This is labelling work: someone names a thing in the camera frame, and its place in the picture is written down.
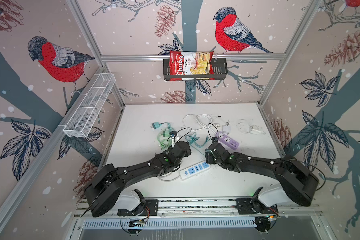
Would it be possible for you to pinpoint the teal multi-head charging cable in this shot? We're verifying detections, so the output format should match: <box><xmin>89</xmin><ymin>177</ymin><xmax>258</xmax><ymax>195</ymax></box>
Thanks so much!
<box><xmin>185</xmin><ymin>131</ymin><xmax>212</xmax><ymax>155</ymax></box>

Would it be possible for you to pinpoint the white wire wall basket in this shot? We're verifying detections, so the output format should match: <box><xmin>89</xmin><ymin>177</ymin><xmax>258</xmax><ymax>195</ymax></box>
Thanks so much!
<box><xmin>64</xmin><ymin>73</ymin><xmax>116</xmax><ymax>138</ymax></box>

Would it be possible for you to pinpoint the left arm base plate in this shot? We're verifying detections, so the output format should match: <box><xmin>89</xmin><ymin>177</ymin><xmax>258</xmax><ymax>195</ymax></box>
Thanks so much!
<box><xmin>117</xmin><ymin>200</ymin><xmax>159</xmax><ymax>217</ymax></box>

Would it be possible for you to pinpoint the white blue power strip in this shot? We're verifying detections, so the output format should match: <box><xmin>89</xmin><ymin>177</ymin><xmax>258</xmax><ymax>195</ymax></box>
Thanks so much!
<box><xmin>180</xmin><ymin>162</ymin><xmax>211</xmax><ymax>181</ymax></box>

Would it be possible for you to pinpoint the teal plug adapter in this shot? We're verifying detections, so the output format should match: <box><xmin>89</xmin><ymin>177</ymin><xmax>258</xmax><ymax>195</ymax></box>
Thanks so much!
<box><xmin>151</xmin><ymin>122</ymin><xmax>169</xmax><ymax>130</ymax></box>

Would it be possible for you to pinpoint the red chips bag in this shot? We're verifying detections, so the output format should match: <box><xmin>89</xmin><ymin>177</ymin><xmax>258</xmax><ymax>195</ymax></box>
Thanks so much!
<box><xmin>169</xmin><ymin>51</ymin><xmax>214</xmax><ymax>76</ymax></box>

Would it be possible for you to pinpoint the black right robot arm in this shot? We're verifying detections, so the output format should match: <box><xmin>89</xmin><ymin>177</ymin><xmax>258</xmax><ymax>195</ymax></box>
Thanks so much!
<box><xmin>205</xmin><ymin>142</ymin><xmax>319</xmax><ymax>207</ymax></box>

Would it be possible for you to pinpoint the black wall basket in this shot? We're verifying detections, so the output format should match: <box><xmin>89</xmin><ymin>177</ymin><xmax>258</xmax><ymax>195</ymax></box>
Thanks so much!
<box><xmin>163</xmin><ymin>58</ymin><xmax>228</xmax><ymax>81</ymax></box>

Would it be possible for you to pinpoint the green charging cable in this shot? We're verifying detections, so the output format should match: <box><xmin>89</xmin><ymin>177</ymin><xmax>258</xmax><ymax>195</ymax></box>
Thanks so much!
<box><xmin>155</xmin><ymin>125</ymin><xmax>176</xmax><ymax>151</ymax></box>

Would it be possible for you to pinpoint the purple power strip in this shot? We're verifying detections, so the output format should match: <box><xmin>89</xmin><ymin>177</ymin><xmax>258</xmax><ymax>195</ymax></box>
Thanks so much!
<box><xmin>217</xmin><ymin>132</ymin><xmax>240</xmax><ymax>150</ymax></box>

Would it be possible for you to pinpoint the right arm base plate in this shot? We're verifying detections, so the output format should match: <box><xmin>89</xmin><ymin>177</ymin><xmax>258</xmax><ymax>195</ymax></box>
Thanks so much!
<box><xmin>236</xmin><ymin>198</ymin><xmax>279</xmax><ymax>215</ymax></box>

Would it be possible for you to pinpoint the aluminium front rail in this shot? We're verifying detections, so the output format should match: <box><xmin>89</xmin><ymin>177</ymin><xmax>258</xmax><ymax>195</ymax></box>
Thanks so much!
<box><xmin>74</xmin><ymin>196</ymin><xmax>322</xmax><ymax>220</ymax></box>

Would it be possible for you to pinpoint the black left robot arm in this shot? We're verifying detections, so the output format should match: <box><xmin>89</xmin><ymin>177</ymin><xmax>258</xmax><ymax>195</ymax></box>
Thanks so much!
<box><xmin>84</xmin><ymin>141</ymin><xmax>192</xmax><ymax>218</ymax></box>

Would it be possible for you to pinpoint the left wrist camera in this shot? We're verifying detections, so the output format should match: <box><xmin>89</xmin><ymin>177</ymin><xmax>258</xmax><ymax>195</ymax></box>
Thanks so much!
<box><xmin>167</xmin><ymin>131</ymin><xmax>180</xmax><ymax>148</ymax></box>

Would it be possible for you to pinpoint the white power strip cord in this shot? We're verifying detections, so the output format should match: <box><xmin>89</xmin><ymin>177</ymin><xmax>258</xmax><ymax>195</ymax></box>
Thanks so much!
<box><xmin>181</xmin><ymin>113</ymin><xmax>232</xmax><ymax>134</ymax></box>

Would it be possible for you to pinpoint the white charger adapter with cable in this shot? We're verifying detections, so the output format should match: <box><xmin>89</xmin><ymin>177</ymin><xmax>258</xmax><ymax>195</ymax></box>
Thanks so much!
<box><xmin>237</xmin><ymin>120</ymin><xmax>266</xmax><ymax>135</ymax></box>

